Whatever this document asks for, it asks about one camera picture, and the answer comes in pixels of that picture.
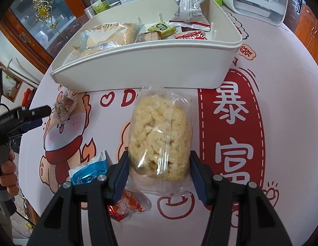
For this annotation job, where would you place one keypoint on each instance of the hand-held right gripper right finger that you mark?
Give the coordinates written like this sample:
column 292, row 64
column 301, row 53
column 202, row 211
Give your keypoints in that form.
column 200, row 182

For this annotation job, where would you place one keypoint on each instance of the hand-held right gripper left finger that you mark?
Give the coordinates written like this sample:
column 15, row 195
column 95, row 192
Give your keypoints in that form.
column 119, row 179

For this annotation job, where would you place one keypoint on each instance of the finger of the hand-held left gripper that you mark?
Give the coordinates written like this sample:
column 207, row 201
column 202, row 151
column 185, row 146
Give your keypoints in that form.
column 30, row 127
column 35, row 112

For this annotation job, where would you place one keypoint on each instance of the small clear snack packet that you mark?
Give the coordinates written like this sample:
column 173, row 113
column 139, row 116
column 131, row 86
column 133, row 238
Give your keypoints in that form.
column 65, row 107

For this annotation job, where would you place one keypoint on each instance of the clear rice crisp packet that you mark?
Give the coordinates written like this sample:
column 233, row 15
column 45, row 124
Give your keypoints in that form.
column 159, row 138

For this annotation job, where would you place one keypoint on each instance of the white plastic tray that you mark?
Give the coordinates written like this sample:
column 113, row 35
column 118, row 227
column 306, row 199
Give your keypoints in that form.
column 148, row 64

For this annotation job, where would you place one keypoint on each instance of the person's left hand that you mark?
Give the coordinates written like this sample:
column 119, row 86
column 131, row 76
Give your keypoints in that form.
column 8, row 174

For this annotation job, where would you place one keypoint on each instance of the red tool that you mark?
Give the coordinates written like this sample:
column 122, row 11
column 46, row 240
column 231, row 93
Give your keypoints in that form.
column 27, row 97

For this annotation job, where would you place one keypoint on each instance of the orange red snack packet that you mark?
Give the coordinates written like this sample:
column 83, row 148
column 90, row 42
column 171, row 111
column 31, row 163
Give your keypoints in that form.
column 128, row 205

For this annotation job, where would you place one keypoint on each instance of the blue snack packet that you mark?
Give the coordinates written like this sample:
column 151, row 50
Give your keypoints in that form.
column 88, row 170

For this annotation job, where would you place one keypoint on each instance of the small gold door ornament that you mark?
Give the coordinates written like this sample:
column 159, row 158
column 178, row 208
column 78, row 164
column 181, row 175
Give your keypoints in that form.
column 43, row 10

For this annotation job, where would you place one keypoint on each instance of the glass bottle with green label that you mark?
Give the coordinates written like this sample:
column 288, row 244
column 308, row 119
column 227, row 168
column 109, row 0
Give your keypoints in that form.
column 99, row 2

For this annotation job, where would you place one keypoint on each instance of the clear oat bar packet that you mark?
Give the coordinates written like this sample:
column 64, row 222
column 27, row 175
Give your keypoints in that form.
column 151, row 35

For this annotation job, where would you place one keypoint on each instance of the small green snack packet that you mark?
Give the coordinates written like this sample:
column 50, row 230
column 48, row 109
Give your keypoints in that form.
column 161, row 28

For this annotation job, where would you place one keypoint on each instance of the white packet with red edge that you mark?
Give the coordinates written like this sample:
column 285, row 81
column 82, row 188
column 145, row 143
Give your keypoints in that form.
column 191, row 7

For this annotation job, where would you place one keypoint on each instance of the white dispenser with cloth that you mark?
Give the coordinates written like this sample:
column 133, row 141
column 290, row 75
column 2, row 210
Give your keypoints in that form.
column 251, row 2

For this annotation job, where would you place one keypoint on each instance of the wooden cabinet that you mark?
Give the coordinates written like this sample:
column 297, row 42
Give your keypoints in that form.
column 310, row 30

